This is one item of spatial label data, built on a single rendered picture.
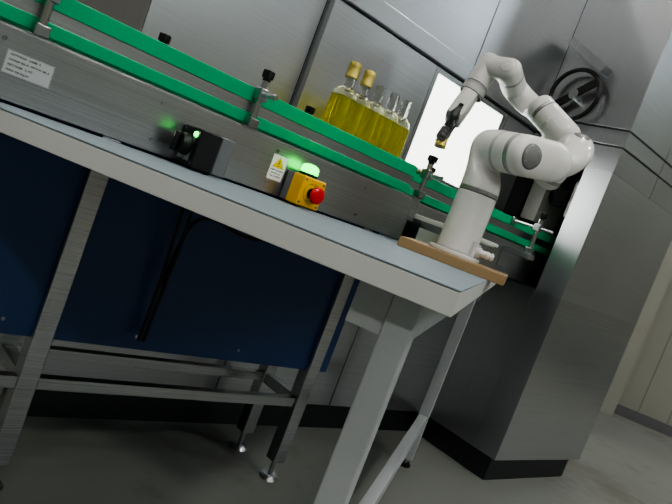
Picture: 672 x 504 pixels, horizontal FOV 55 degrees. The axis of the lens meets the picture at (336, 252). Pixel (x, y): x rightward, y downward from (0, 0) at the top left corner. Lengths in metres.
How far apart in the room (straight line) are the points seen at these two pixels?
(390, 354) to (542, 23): 2.00
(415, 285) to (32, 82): 0.79
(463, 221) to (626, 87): 1.26
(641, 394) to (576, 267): 3.30
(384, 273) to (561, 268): 1.77
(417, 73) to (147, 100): 1.05
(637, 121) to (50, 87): 1.99
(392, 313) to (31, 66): 0.78
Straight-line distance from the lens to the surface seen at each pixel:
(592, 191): 2.56
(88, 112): 1.32
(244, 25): 1.80
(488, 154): 1.55
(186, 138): 1.34
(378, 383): 0.86
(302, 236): 0.83
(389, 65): 2.07
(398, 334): 0.84
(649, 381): 5.74
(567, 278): 2.51
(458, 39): 2.33
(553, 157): 1.57
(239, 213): 0.86
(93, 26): 1.33
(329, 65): 1.92
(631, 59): 2.70
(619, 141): 2.58
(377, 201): 1.75
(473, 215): 1.54
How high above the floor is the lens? 0.80
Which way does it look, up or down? 4 degrees down
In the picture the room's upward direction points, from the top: 21 degrees clockwise
